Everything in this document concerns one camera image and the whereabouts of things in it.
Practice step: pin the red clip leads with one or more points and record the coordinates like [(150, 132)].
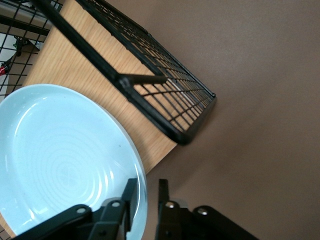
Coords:
[(3, 70)]

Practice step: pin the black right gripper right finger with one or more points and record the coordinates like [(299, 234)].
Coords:
[(170, 220)]

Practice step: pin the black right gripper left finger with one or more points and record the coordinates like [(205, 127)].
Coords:
[(130, 200)]

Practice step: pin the light blue round plate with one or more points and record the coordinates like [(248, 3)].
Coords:
[(62, 162)]

